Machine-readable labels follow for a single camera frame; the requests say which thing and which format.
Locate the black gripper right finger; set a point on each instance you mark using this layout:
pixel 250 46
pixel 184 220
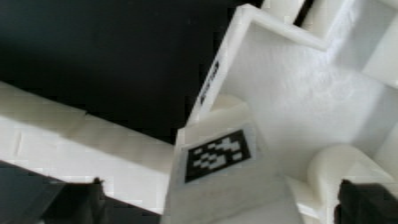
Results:
pixel 369 204

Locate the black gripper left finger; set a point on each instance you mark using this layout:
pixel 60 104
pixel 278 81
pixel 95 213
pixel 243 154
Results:
pixel 70 204

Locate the white chair seat part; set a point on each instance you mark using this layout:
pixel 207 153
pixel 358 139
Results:
pixel 308 65

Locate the white chair leg with tag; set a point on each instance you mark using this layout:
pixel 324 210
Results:
pixel 342 164

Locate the white U-shaped frame fence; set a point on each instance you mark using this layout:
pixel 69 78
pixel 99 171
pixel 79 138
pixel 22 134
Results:
pixel 79 148

